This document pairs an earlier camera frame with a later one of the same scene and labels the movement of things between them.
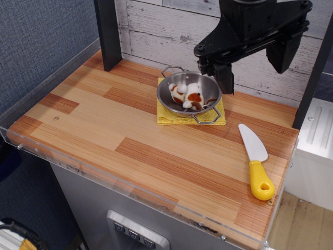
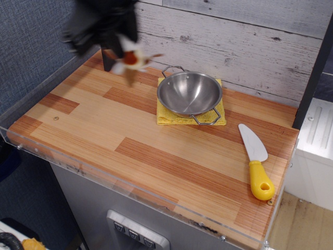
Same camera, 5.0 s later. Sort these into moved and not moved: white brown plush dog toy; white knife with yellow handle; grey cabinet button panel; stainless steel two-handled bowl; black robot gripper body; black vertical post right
Moved: white brown plush dog toy; black robot gripper body
Not moved: grey cabinet button panel; stainless steel two-handled bowl; white knife with yellow handle; black vertical post right
